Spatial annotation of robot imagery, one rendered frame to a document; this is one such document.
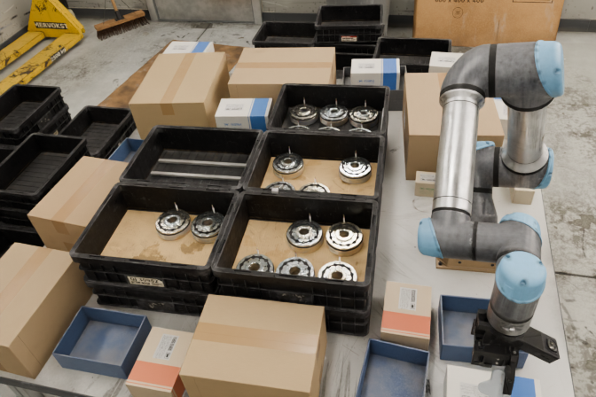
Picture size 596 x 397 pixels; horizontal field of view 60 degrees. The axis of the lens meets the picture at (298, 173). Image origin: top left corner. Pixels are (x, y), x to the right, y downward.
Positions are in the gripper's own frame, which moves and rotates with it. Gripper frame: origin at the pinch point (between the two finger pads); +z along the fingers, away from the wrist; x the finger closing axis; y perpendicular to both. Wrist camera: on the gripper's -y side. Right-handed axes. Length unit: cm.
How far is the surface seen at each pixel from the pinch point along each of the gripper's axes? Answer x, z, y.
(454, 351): -12.3, 13.6, 8.1
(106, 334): -2, 17, 101
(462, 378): -3.0, 9.2, 6.7
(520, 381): -4.9, 9.3, -5.7
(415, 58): -206, 39, 29
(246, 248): -29, 5, 66
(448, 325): -22.2, 17.8, 9.3
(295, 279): -13.3, -5.0, 47.0
